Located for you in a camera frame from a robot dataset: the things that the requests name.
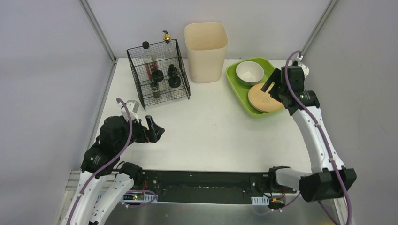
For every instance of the cream plastic bin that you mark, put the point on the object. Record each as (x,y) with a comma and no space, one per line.
(206,46)

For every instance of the small pepper shaker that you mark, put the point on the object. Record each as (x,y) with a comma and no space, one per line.
(155,89)

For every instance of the clear glass oil bottle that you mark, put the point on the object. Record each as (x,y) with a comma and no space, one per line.
(168,49)

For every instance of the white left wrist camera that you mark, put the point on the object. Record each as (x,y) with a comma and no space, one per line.
(132,109)

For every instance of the red label sauce bottle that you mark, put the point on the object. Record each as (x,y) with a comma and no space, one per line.
(149,59)

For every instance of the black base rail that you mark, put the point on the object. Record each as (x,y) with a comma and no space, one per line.
(209,187)

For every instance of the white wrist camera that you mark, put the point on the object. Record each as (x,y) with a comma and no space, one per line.
(132,109)
(298,62)

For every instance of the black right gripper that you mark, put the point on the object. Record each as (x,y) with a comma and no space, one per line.
(278,89)

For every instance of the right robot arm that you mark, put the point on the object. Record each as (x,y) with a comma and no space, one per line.
(329,177)

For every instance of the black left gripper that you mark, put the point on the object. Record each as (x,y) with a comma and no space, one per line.
(148,130)

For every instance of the black lid spice jar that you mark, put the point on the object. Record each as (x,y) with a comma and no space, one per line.
(174,82)

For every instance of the glossy lid spice jar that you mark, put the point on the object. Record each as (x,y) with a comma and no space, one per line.
(172,71)

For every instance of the green plastic tub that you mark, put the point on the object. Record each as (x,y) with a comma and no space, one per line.
(241,92)

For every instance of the black lid seasoning jar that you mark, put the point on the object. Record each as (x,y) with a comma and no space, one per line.
(157,76)

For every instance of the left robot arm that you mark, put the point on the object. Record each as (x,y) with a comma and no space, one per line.
(116,134)

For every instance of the purple plate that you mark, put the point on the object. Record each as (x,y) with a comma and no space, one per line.
(252,107)

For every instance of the black wire rack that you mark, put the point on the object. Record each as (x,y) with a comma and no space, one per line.
(142,82)

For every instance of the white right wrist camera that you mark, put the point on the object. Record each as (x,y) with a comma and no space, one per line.
(298,62)

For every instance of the white bowl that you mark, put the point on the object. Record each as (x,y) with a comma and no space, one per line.
(249,73)

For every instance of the orange plate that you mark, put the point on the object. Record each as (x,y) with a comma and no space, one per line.
(262,101)

